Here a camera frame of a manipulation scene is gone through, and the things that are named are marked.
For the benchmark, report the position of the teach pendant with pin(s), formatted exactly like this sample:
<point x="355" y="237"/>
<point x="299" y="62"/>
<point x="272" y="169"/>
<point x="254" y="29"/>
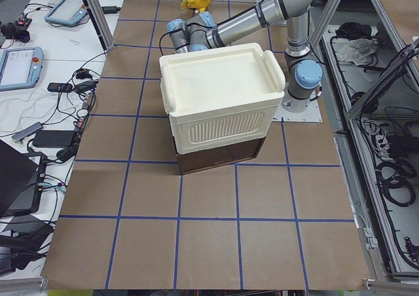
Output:
<point x="21" y="68"/>
<point x="67" y="13"/>

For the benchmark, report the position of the white crumpled cloth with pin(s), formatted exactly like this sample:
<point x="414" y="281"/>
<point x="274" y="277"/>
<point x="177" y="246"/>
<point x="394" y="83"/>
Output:
<point x="359" y="51"/>

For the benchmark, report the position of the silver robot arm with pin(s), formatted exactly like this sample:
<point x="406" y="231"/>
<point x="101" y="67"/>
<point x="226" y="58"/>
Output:
<point x="201" y="32"/>

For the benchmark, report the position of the dark wooden drawer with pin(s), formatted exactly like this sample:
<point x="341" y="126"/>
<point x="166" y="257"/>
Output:
<point x="220" y="156"/>

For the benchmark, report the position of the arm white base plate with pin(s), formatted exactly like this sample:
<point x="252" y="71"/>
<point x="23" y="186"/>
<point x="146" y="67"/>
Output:
<point x="302" y="112"/>

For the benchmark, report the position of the black power adapter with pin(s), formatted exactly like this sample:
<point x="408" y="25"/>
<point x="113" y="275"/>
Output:
<point x="53" y="138"/>

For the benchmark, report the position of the cream plastic storage box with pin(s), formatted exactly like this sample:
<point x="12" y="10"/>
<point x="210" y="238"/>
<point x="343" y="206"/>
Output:
<point x="220" y="96"/>

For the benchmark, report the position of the teach pendant near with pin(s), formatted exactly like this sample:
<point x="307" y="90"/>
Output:
<point x="21" y="68"/>

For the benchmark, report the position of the black laptop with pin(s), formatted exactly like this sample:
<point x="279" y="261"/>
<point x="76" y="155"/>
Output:
<point x="21" y="177"/>

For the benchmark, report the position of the teach pendant far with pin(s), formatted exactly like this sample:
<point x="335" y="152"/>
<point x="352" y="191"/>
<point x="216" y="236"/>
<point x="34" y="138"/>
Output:
<point x="67" y="13"/>

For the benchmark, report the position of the aluminium frame post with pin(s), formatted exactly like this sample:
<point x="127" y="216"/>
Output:
<point x="99" y="22"/>

